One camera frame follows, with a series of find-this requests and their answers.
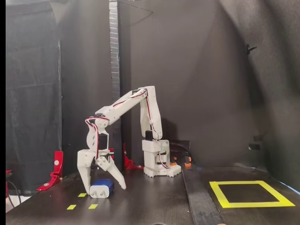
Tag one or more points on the blue tape piece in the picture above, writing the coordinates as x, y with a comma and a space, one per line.
200, 168

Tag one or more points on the white robot arm with base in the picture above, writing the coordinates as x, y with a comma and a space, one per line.
152, 112

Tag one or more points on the black rectangular box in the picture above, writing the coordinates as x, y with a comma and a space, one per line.
182, 146

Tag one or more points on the red corner bracket with bolt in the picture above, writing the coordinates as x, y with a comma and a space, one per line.
127, 161

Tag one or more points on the black backdrop cloth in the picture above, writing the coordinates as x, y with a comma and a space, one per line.
199, 82

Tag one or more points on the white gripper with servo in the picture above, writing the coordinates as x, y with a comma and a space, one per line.
85, 160

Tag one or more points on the red clamp piece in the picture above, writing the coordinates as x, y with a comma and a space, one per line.
9, 171

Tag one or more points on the red angled metal bracket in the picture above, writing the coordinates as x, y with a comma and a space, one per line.
58, 161

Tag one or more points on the small yellow tape marker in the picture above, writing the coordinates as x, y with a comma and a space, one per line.
93, 206
71, 207
82, 194

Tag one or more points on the black mesh fabric panel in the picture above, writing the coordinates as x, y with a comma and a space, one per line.
32, 93

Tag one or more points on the blue and white charger block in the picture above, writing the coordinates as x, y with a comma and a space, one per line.
103, 188

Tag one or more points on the yellow tape square outline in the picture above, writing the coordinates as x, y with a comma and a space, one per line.
246, 204

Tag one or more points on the black flat table strip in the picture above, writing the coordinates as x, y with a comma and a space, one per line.
199, 204

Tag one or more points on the black spring clip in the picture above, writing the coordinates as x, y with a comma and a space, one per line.
257, 137
249, 48

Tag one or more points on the tall black foam post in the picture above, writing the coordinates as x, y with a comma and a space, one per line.
115, 58

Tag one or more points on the red screw clamp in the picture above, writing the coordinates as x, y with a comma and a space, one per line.
112, 150

